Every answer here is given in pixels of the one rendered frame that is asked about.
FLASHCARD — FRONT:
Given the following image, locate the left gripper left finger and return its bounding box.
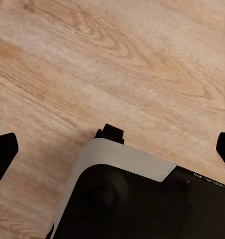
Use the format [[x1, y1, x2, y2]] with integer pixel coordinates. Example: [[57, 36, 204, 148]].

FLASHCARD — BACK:
[[0, 132, 18, 180]]

